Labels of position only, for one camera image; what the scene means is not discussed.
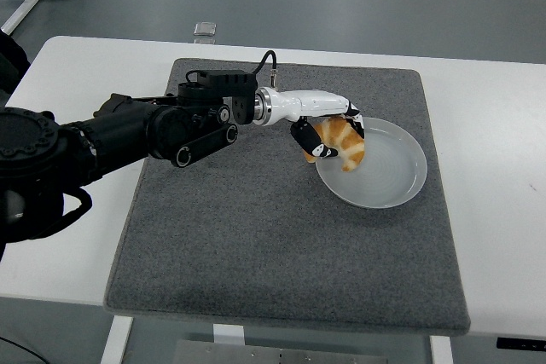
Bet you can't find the grey felt mat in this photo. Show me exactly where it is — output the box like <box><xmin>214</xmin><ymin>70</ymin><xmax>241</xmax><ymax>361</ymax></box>
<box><xmin>102</xmin><ymin>57</ymin><xmax>472</xmax><ymax>337</ymax></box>

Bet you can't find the orange white croissant bread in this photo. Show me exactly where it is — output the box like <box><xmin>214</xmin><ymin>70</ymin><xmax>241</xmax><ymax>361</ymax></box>
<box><xmin>303</xmin><ymin>118</ymin><xmax>367</xmax><ymax>172</ymax></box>

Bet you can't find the white table leg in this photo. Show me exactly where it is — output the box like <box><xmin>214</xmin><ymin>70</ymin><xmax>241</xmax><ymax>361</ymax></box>
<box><xmin>100</xmin><ymin>314</ymin><xmax>136</xmax><ymax>364</ymax></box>
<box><xmin>429</xmin><ymin>335</ymin><xmax>454</xmax><ymax>364</ymax></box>
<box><xmin>212</xmin><ymin>323</ymin><xmax>245</xmax><ymax>344</ymax></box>

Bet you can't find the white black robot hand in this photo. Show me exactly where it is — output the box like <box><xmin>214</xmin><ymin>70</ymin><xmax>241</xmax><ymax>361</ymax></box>
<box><xmin>270</xmin><ymin>89</ymin><xmax>367</xmax><ymax>160</ymax></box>

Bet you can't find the grey metal plate with screws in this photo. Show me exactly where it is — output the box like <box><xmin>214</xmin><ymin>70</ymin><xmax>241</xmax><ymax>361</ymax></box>
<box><xmin>173</xmin><ymin>339</ymin><xmax>387</xmax><ymax>364</ymax></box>

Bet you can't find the black floor cable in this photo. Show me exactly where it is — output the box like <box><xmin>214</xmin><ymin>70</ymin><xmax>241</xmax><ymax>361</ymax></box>
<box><xmin>0</xmin><ymin>333</ymin><xmax>48</xmax><ymax>364</ymax></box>

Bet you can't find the light grey round plate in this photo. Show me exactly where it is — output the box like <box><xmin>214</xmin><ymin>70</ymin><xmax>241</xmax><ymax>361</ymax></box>
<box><xmin>314</xmin><ymin>116</ymin><xmax>428</xmax><ymax>210</ymax></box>

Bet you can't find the black table control panel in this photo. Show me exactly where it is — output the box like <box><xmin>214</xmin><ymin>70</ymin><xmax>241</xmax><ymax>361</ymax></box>
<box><xmin>497</xmin><ymin>337</ymin><xmax>546</xmax><ymax>350</ymax></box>

